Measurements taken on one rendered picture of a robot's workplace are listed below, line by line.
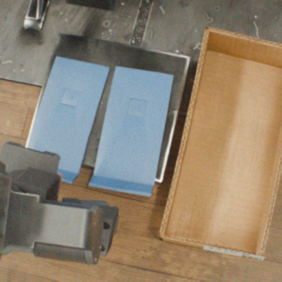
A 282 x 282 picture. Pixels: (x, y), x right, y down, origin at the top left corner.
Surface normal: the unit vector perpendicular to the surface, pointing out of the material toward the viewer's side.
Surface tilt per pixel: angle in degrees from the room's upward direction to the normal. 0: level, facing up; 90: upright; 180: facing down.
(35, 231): 4
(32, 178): 60
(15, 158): 30
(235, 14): 0
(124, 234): 0
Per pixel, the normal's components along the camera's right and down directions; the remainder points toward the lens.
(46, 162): -0.14, 0.25
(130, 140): -0.03, -0.25
